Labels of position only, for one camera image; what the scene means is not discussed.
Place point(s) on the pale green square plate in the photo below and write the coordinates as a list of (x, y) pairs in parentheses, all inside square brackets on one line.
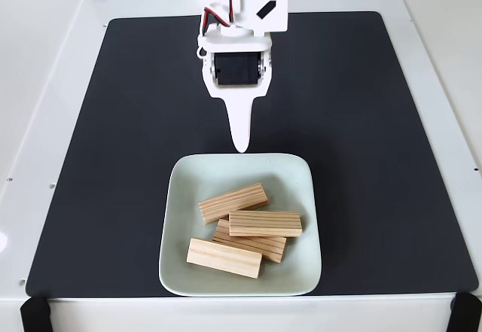
[(188, 196)]

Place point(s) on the black rubber mat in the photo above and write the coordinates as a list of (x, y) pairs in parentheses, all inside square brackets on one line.
[(113, 159)]

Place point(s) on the grooved wooden block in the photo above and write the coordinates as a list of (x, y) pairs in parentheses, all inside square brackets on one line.
[(265, 224), (231, 202), (265, 250), (224, 258)]

